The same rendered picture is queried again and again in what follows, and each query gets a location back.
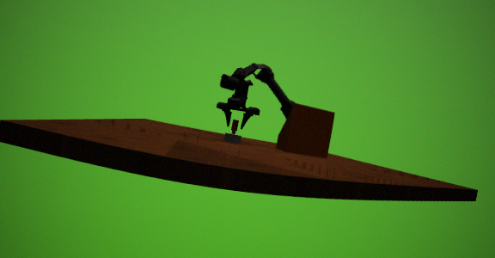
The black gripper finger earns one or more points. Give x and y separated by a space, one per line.
228 116
245 119

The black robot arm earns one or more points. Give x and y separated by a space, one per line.
238 83

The red cylinder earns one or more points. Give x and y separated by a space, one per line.
234 125

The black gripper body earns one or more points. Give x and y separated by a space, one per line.
250 110

